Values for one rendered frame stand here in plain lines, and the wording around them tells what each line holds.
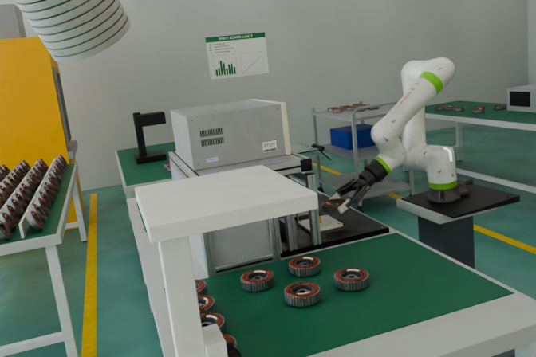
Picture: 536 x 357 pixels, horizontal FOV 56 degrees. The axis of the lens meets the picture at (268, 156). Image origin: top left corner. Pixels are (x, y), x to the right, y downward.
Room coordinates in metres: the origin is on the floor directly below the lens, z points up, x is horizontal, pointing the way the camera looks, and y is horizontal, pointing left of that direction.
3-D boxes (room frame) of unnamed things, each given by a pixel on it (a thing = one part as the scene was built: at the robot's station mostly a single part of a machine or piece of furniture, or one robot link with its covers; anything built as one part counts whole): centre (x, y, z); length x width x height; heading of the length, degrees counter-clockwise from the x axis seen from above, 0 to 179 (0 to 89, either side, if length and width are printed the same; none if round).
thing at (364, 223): (2.17, -0.14, 0.76); 0.64 x 0.47 x 0.02; 18
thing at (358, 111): (4.86, -0.93, 0.51); 1.01 x 0.60 x 1.01; 18
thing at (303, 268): (1.65, -0.09, 0.77); 0.11 x 0.11 x 0.04
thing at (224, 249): (1.74, 0.13, 0.91); 0.28 x 0.03 x 0.32; 108
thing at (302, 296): (1.44, -0.06, 0.77); 0.11 x 0.11 x 0.04
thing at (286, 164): (2.08, 0.15, 1.09); 0.68 x 0.44 x 0.05; 18
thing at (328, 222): (2.06, -0.19, 0.78); 0.15 x 0.15 x 0.01; 18
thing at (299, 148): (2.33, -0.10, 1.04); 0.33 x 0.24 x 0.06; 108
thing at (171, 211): (1.13, 0.13, 0.98); 0.37 x 0.35 x 0.46; 18
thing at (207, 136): (2.09, 0.16, 1.22); 0.44 x 0.39 x 0.20; 18
